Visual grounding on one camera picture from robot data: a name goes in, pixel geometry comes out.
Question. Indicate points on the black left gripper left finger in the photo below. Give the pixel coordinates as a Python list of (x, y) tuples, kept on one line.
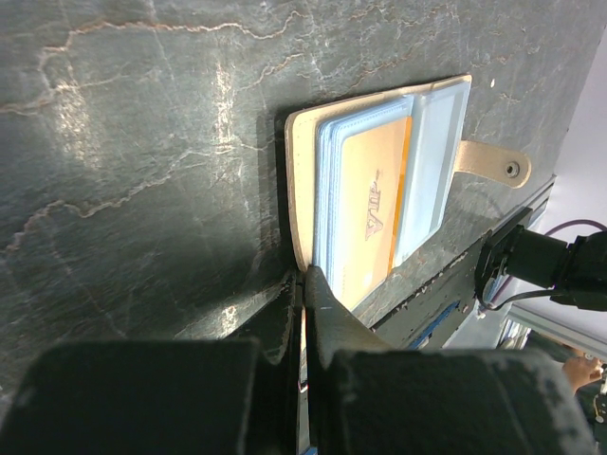
[(234, 395)]

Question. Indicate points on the gold VIP card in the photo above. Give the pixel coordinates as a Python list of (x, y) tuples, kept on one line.
[(372, 174)]

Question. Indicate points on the beige leather card holder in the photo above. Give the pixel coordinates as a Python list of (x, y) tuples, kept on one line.
[(314, 140)]

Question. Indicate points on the person in background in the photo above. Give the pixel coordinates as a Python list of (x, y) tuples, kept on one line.
[(581, 371)]

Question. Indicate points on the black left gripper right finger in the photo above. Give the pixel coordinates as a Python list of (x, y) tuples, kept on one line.
[(368, 398)]

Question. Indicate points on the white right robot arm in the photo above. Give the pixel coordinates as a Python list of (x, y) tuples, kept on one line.
[(571, 274)]

